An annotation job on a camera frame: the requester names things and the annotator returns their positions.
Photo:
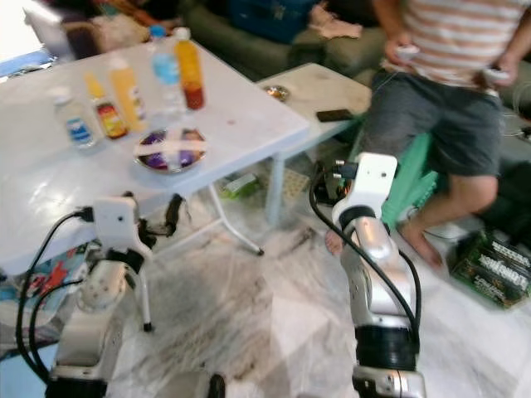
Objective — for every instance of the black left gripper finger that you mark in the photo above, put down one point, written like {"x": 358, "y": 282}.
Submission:
{"x": 176, "y": 211}

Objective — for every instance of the black phone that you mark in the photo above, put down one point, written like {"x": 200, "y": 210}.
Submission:
{"x": 334, "y": 115}

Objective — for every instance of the green white packet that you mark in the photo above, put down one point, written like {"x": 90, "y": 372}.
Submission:
{"x": 241, "y": 184}

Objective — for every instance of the green plastic stool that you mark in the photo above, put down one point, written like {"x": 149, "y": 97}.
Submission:
{"x": 415, "y": 182}

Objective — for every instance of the small white side table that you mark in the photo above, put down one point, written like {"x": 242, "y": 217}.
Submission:
{"x": 315, "y": 87}

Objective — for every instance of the colourful patterned baby seat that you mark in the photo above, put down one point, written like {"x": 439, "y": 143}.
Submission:
{"x": 58, "y": 278}

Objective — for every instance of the small metal bowl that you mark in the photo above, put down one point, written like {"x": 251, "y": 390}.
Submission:
{"x": 275, "y": 93}

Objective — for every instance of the white folding table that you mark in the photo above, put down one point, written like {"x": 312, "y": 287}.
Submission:
{"x": 50, "y": 182}

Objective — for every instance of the small orange bottle red label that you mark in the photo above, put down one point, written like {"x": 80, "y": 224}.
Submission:
{"x": 108, "y": 116}

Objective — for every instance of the person in striped shirt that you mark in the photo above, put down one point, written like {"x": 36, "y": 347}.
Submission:
{"x": 440, "y": 116}

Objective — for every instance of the clear bottle blue label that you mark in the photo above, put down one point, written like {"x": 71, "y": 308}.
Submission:
{"x": 77, "y": 124}

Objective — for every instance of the tall orange juice bottle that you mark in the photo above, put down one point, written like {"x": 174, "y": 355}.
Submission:
{"x": 126, "y": 87}

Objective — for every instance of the clear water bottle blue cap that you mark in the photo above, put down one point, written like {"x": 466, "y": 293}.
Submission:
{"x": 166, "y": 73}

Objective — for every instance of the orange drink bottle white cap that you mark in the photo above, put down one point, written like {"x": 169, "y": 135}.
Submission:
{"x": 189, "y": 70}

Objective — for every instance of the white hand controller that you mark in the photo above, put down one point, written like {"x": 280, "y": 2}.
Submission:
{"x": 498, "y": 76}
{"x": 406, "y": 52}

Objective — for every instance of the green sofa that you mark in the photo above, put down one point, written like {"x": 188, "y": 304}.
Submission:
{"x": 265, "y": 50}

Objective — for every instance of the pink cloth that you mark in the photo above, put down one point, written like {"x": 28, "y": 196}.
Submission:
{"x": 336, "y": 23}

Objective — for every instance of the grey robot leg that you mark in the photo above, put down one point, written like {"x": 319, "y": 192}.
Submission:
{"x": 203, "y": 387}

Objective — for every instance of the blue bag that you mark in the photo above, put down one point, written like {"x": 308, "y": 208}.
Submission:
{"x": 270, "y": 18}

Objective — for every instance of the dark green bottle crate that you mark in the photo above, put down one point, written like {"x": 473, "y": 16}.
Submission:
{"x": 494, "y": 274}

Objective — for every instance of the floral cushion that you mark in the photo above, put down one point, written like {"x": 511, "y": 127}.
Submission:
{"x": 120, "y": 31}

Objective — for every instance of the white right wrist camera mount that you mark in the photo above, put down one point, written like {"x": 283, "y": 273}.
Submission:
{"x": 369, "y": 178}

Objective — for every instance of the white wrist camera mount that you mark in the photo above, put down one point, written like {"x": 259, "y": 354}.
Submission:
{"x": 369, "y": 178}
{"x": 114, "y": 222}

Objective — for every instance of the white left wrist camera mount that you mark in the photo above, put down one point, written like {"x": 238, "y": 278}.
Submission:
{"x": 114, "y": 222}

